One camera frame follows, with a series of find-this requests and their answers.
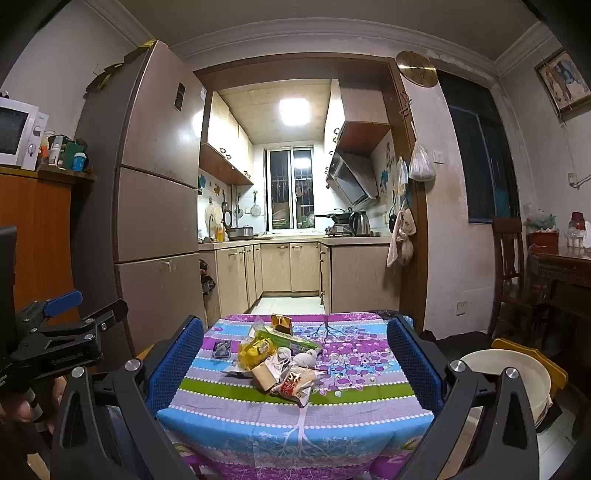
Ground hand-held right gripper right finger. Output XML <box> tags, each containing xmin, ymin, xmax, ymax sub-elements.
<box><xmin>386</xmin><ymin>315</ymin><xmax>541</xmax><ymax>480</ymax></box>

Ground beige kitchen floor cabinets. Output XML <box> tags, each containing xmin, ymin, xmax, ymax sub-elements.
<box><xmin>198</xmin><ymin>239</ymin><xmax>402</xmax><ymax>315</ymax></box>

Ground orange wooden cabinet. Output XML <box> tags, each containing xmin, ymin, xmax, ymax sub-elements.
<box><xmin>0</xmin><ymin>165</ymin><xmax>97</xmax><ymax>324</ymax></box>

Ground hanging blue white bag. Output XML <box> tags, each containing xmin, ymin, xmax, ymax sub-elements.
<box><xmin>394</xmin><ymin>157</ymin><xmax>410</xmax><ymax>195</ymax></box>

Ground orange white snack wrapper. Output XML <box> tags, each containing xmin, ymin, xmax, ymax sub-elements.
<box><xmin>276</xmin><ymin>368</ymin><xmax>317</xmax><ymax>398</ymax></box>

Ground black cloth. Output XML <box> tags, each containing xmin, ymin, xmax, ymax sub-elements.
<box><xmin>420</xmin><ymin>329</ymin><xmax>497</xmax><ymax>354</ymax></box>

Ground green cardboard box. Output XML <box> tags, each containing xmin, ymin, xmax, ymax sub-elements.
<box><xmin>256</xmin><ymin>329</ymin><xmax>324</xmax><ymax>352</ymax></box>

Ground floral striped tablecloth table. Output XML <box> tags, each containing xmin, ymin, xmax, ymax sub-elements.
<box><xmin>156</xmin><ymin>311</ymin><xmax>437</xmax><ymax>480</ymax></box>

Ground hanging beige cloths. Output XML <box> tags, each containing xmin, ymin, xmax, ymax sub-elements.
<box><xmin>387</xmin><ymin>208</ymin><xmax>417</xmax><ymax>267</ymax></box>

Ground dark wooden chair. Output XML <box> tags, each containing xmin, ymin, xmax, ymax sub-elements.
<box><xmin>489</xmin><ymin>216</ymin><xmax>536</xmax><ymax>344</ymax></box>

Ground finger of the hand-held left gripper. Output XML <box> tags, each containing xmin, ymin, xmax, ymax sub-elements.
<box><xmin>16</xmin><ymin>291</ymin><xmax>84</xmax><ymax>340</ymax></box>
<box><xmin>10</xmin><ymin>300</ymin><xmax>129</xmax><ymax>359</ymax></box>

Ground yellow wooden stool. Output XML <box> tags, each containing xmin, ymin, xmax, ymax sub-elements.
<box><xmin>491</xmin><ymin>338</ymin><xmax>570</xmax><ymax>402</ymax></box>

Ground clear plastic wrapper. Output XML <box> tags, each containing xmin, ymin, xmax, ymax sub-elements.
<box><xmin>270</xmin><ymin>346</ymin><xmax>294</xmax><ymax>370</ymax></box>

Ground red basket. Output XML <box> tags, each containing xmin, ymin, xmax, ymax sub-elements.
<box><xmin>526</xmin><ymin>231</ymin><xmax>560</xmax><ymax>253</ymax></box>

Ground gold brown box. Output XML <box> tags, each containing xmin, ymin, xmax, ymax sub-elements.
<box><xmin>270</xmin><ymin>314</ymin><xmax>295</xmax><ymax>337</ymax></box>

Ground wall cable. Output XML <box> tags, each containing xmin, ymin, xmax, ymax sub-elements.
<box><xmin>561</xmin><ymin>121</ymin><xmax>591</xmax><ymax>189</ymax></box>

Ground gold wall clock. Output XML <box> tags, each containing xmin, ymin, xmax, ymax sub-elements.
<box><xmin>396</xmin><ymin>51</ymin><xmax>438</xmax><ymax>88</ymax></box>

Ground yellow snack packet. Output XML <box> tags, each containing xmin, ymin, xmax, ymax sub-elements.
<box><xmin>238</xmin><ymin>335</ymin><xmax>278</xmax><ymax>370</ymax></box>

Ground white microwave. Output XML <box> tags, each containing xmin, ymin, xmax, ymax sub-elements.
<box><xmin>0</xmin><ymin>97</ymin><xmax>41</xmax><ymax>172</ymax></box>

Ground ceiling light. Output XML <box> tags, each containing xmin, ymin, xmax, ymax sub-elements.
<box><xmin>278</xmin><ymin>96</ymin><xmax>310</xmax><ymax>126</ymax></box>

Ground beige kitchen wall cabinet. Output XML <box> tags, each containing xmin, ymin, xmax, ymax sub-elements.
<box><xmin>199</xmin><ymin>90</ymin><xmax>255</xmax><ymax>186</ymax></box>
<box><xmin>323</xmin><ymin>78</ymin><xmax>393</xmax><ymax>156</ymax></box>

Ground person's left hand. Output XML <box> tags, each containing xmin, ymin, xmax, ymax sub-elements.
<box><xmin>0</xmin><ymin>376</ymin><xmax>70</xmax><ymax>435</ymax></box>

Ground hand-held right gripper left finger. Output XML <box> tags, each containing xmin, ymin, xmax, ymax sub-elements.
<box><xmin>51</xmin><ymin>315</ymin><xmax>206</xmax><ymax>480</ymax></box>

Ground beige cardboard carton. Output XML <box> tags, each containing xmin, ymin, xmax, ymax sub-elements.
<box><xmin>250</xmin><ymin>361</ymin><xmax>279</xmax><ymax>394</ymax></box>

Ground beige refrigerator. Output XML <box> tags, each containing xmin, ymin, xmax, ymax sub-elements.
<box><xmin>74</xmin><ymin>39</ymin><xmax>207</xmax><ymax>356</ymax></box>

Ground framed picture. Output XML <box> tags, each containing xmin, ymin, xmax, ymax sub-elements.
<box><xmin>534</xmin><ymin>48</ymin><xmax>581</xmax><ymax>121</ymax></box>

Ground pale cutting board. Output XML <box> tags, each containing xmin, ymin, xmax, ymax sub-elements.
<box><xmin>204</xmin><ymin>203</ymin><xmax>225</xmax><ymax>237</ymax></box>

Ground black trash bag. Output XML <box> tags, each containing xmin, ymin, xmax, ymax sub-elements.
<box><xmin>199</xmin><ymin>259</ymin><xmax>217</xmax><ymax>296</ymax></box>

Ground steel kettle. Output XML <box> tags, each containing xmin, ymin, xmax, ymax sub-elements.
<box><xmin>348</xmin><ymin>211</ymin><xmax>372</xmax><ymax>237</ymax></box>

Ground hanging white plastic bag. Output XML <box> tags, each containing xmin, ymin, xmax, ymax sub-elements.
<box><xmin>409</xmin><ymin>140</ymin><xmax>437</xmax><ymax>182</ymax></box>

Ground dark window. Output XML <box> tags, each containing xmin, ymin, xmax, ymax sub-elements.
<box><xmin>436</xmin><ymin>71</ymin><xmax>520</xmax><ymax>225</ymax></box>

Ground steel range hood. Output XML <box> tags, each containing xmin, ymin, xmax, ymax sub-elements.
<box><xmin>325</xmin><ymin>150</ymin><xmax>380</xmax><ymax>206</ymax></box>

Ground dark wooden table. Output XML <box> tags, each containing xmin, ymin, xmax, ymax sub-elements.
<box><xmin>526</xmin><ymin>251</ymin><xmax>591</xmax><ymax>416</ymax></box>

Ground kitchen window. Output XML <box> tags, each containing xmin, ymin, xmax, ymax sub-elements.
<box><xmin>264</xmin><ymin>147</ymin><xmax>316</xmax><ymax>232</ymax></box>

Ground dark bag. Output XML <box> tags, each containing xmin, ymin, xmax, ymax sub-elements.
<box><xmin>84</xmin><ymin>61</ymin><xmax>124</xmax><ymax>92</ymax></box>

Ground white plastic bucket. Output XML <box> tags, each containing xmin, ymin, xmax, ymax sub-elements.
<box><xmin>459</xmin><ymin>348</ymin><xmax>553</xmax><ymax>430</ymax></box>

